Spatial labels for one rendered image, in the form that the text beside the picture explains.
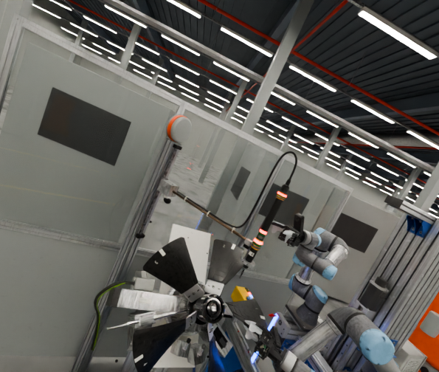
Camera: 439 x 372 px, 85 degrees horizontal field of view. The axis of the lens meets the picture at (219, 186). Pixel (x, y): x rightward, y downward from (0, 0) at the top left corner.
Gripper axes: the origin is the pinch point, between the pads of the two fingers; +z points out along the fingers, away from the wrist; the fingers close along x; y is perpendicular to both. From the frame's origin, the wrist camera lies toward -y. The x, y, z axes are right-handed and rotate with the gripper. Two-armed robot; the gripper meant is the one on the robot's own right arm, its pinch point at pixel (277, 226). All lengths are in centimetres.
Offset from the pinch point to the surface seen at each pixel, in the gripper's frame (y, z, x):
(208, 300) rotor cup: 41.4, 20.7, -0.6
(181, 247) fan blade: 26.3, 35.2, 15.4
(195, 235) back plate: 32, 12, 42
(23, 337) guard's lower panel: 145, 75, 83
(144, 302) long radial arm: 55, 43, 13
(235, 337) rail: 82, -29, 12
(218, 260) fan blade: 31.7, 9.5, 16.4
